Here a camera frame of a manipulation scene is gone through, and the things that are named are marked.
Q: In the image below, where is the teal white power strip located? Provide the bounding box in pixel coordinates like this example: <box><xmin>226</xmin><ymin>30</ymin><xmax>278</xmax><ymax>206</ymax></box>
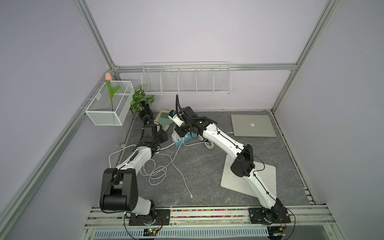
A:
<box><xmin>171</xmin><ymin>128</ymin><xmax>196</xmax><ymax>147</ymax></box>

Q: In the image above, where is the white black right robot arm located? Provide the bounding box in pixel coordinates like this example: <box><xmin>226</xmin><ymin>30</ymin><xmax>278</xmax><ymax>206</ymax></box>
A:
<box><xmin>169</xmin><ymin>95</ymin><xmax>291</xmax><ymax>225</ymax></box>

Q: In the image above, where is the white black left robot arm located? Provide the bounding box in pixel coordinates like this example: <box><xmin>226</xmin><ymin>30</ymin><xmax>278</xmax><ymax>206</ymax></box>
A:
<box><xmin>99</xmin><ymin>115</ymin><xmax>168</xmax><ymax>224</ymax></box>

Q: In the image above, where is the silver laptop at back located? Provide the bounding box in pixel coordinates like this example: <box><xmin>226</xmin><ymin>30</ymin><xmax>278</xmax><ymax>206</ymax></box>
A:
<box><xmin>231</xmin><ymin>115</ymin><xmax>276</xmax><ymax>138</ymax></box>

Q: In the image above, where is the silver laptop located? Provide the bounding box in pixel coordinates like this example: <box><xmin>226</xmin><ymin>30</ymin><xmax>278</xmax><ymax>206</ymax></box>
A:
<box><xmin>221</xmin><ymin>155</ymin><xmax>277</xmax><ymax>198</ymax></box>
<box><xmin>231</xmin><ymin>115</ymin><xmax>276</xmax><ymax>138</ymax></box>

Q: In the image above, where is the silver laptop near front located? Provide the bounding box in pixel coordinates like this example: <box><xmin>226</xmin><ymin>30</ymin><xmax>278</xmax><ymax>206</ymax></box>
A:
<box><xmin>221</xmin><ymin>155</ymin><xmax>277</xmax><ymax>198</ymax></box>

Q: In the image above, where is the beige green work glove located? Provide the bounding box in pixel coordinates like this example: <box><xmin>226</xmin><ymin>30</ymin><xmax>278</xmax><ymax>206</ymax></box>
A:
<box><xmin>155</xmin><ymin>109</ymin><xmax>174</xmax><ymax>131</ymax></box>

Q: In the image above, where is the green plant in black pot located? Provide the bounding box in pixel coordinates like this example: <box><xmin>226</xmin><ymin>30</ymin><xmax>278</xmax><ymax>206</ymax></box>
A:
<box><xmin>130</xmin><ymin>85</ymin><xmax>155</xmax><ymax>120</ymax></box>

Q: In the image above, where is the pink artificial tulip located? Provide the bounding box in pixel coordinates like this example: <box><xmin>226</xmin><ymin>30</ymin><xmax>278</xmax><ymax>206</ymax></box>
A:
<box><xmin>105</xmin><ymin>73</ymin><xmax>121</xmax><ymax>111</ymax></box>

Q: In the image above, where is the colourful bead strip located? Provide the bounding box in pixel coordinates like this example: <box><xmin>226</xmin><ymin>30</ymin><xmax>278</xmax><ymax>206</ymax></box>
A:
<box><xmin>171</xmin><ymin>208</ymin><xmax>249</xmax><ymax>219</ymax></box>

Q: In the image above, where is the long white wire shelf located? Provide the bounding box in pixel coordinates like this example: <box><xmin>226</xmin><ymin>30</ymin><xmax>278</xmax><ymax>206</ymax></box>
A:
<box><xmin>141</xmin><ymin>62</ymin><xmax>232</xmax><ymax>95</ymax></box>

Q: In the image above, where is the white wire basket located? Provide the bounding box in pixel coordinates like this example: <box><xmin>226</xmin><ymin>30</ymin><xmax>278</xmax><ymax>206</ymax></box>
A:
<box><xmin>85</xmin><ymin>81</ymin><xmax>135</xmax><ymax>126</ymax></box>

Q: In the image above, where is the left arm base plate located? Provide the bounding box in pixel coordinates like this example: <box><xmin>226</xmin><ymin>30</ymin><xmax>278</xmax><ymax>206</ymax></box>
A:
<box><xmin>128</xmin><ymin>209</ymin><xmax>171</xmax><ymax>226</ymax></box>

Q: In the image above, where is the white vented cable duct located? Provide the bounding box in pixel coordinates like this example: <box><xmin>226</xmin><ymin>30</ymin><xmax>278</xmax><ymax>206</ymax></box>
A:
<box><xmin>91</xmin><ymin>227</ymin><xmax>269</xmax><ymax>240</ymax></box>

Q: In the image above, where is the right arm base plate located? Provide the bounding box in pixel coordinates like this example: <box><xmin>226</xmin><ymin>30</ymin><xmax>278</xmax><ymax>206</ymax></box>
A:
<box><xmin>249</xmin><ymin>207</ymin><xmax>292</xmax><ymax>225</ymax></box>

